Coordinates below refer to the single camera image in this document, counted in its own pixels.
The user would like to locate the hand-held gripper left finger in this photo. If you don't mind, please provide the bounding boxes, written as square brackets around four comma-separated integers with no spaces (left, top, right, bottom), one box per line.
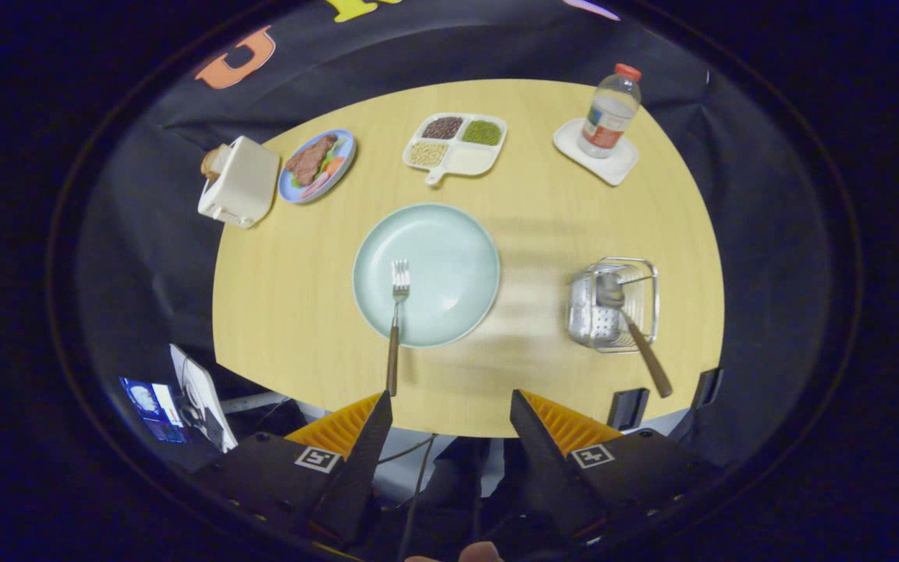
[192,390,393,547]

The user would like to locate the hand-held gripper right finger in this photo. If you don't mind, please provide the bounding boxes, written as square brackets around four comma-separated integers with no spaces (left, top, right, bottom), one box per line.
[509,389,720,547]

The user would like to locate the fork with wooden handle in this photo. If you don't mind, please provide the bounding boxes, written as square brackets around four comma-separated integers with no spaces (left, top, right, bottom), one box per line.
[386,259,411,397]

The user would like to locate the spoon with wooden handle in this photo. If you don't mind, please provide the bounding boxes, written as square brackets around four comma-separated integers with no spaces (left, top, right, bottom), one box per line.
[595,272,674,399]

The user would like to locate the black table clamp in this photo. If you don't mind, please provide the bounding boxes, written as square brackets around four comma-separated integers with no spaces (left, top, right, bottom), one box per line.
[608,387,651,432]
[690,367,725,411]

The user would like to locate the light green round plate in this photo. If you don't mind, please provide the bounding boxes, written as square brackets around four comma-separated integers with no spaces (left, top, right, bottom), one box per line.
[352,203,502,349]

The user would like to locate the lit laptop screen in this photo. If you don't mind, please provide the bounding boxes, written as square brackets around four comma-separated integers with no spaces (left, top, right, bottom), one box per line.
[120,377,189,444]

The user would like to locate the black backdrop cloth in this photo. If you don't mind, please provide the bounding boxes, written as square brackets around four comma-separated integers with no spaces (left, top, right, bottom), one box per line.
[79,0,860,469]

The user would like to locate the sliced vegetables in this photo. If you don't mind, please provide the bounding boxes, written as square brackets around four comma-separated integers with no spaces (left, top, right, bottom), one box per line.
[293,152,346,200]

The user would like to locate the white toaster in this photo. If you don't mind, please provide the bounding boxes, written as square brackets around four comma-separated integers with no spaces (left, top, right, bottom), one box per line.
[197,136,281,229]

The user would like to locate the white square coaster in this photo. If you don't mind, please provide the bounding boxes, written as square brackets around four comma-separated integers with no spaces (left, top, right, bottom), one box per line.
[553,118,640,187]

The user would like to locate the cooked steak piece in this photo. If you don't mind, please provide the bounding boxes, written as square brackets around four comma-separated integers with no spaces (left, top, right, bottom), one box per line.
[286,134,339,187]

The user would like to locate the blue plate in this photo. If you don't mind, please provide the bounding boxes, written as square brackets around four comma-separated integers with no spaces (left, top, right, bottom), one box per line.
[278,129,357,205]

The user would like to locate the white divided tray with beans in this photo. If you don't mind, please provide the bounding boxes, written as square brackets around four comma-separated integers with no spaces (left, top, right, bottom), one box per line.
[403,113,508,187]

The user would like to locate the clear bottle with red cap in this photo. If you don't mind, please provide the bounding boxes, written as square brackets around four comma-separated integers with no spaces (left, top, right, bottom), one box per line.
[578,63,643,159]

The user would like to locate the thin dark cable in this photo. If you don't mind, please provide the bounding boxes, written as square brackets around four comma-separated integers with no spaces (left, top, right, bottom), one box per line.
[375,434,439,562]

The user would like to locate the small metal wire basket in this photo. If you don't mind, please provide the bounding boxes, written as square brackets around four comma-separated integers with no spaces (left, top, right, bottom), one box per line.
[567,257,660,354]

